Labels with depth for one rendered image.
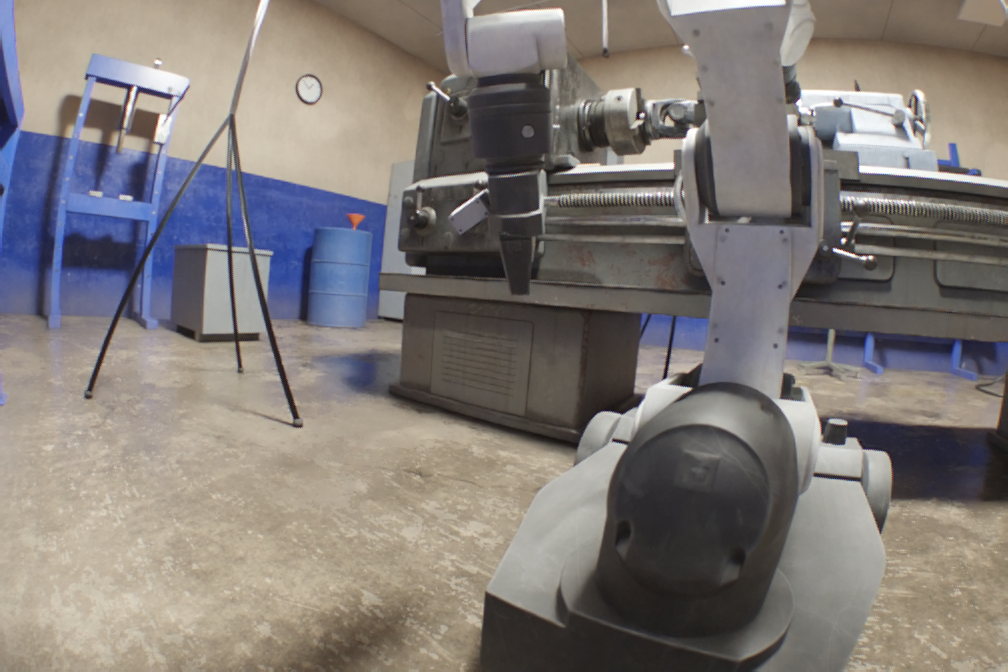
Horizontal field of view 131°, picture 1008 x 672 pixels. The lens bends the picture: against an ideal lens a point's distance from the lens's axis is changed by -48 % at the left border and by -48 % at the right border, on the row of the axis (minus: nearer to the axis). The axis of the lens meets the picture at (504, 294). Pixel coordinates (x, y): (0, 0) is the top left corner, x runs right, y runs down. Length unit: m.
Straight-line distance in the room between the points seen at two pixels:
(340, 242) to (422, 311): 2.46
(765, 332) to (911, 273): 0.84
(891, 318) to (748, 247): 0.61
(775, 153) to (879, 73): 4.81
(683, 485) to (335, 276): 3.83
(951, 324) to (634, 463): 1.00
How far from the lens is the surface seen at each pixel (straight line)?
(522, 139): 0.43
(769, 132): 0.58
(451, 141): 1.72
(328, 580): 0.69
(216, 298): 2.74
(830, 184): 1.15
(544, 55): 0.45
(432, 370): 1.61
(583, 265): 1.38
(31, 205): 3.97
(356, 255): 4.04
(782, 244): 0.61
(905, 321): 1.15
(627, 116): 1.57
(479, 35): 0.45
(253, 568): 0.72
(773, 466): 0.30
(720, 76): 0.56
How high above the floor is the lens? 0.42
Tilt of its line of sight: level
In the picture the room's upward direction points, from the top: 4 degrees clockwise
